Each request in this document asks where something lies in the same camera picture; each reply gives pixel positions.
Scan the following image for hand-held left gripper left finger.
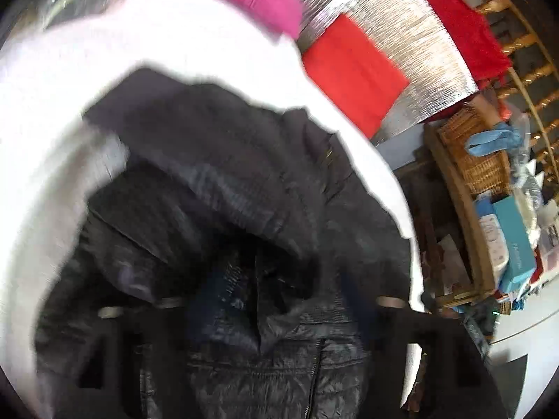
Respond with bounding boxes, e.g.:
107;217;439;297
72;299;188;419

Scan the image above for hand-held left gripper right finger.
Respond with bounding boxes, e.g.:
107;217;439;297
343;277;507;419

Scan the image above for black puffer jacket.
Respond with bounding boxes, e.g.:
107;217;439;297
35;67;420;419

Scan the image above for white patterned pack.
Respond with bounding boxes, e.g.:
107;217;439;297
478;214;511;280

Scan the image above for teal box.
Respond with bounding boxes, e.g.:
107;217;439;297
491;196;538;293

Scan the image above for wicker basket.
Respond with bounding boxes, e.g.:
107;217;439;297
439;105;514;195

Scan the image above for light blue cloth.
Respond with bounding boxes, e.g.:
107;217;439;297
465;122;525;157

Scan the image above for clear plastic bag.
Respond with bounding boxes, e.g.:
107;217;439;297
509;113;559;245

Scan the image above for red cushion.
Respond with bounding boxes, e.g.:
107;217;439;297
302;13;410;138

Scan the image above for silver foil mat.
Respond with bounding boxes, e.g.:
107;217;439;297
271;0;479;145

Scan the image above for white blanket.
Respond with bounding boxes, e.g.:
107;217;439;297
0;0;426;419

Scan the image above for wooden shelf frame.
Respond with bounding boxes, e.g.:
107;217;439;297
423;122;499;306

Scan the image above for wooden crib rail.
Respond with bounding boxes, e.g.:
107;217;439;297
437;0;559;167

